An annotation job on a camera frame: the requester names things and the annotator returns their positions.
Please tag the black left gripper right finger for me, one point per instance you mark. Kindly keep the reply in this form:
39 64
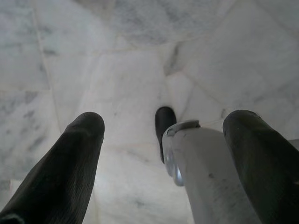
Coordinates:
261 158

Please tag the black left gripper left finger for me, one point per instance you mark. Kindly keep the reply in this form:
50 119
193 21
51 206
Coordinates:
58 168

